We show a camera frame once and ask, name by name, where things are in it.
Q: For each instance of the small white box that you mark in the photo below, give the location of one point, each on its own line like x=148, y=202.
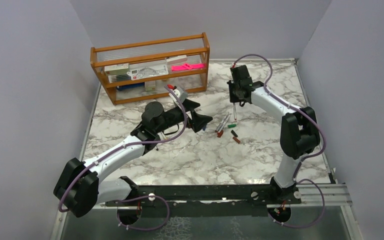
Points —
x=150, y=86

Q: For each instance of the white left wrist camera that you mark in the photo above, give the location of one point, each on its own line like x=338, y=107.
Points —
x=178, y=94

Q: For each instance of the blue box on shelf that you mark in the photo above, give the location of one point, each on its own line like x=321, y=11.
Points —
x=130, y=86

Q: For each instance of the white green box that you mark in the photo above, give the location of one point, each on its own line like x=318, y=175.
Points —
x=116, y=69

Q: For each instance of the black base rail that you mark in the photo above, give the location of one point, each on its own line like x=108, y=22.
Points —
x=194, y=201

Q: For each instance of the aluminium frame rail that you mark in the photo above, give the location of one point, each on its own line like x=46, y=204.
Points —
x=334, y=195

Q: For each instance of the red brown pen cap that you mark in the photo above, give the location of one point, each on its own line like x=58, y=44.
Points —
x=236, y=140

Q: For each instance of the pink plastic clip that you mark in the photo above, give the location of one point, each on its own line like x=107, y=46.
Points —
x=187, y=67

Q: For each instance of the dark green pen cap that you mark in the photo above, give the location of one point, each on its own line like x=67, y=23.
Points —
x=232, y=126

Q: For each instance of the white pen red end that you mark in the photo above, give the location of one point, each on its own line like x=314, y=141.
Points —
x=234, y=112

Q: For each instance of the wooden shelf rack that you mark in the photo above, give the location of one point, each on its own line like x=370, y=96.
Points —
x=153, y=52

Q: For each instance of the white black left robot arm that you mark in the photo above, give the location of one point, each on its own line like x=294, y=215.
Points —
x=78, y=187

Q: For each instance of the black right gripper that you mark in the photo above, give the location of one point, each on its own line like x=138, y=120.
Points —
x=233, y=99

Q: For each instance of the white pen red cap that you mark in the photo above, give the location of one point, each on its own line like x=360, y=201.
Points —
x=220, y=133

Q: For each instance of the pink white eraser box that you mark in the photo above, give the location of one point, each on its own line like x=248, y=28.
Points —
x=176, y=59

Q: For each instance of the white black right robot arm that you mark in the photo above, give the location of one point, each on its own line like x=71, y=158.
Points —
x=298, y=134

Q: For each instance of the white protractor ruler pack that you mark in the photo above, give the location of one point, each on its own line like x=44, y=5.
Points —
x=145, y=72

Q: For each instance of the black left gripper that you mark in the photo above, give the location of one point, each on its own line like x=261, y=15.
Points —
x=198, y=121

